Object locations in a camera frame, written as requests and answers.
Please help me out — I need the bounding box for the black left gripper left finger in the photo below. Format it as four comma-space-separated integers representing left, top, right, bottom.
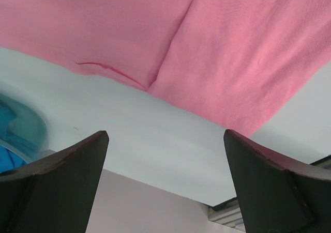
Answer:
1, 131, 109, 233

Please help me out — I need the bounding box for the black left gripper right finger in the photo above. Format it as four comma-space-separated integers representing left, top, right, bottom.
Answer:
223, 130, 330, 232

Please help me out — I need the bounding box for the pink t shirt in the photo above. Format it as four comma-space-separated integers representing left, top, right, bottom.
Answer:
1, 0, 330, 136

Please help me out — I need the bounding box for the blue crumpled t shirt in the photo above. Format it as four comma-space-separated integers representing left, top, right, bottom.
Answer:
0, 101, 29, 174

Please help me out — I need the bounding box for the teal plastic bin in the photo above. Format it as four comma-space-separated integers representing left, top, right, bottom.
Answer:
1, 93, 49, 163

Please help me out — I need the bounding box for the front aluminium rail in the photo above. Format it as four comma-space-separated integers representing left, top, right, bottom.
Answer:
208, 154, 331, 230

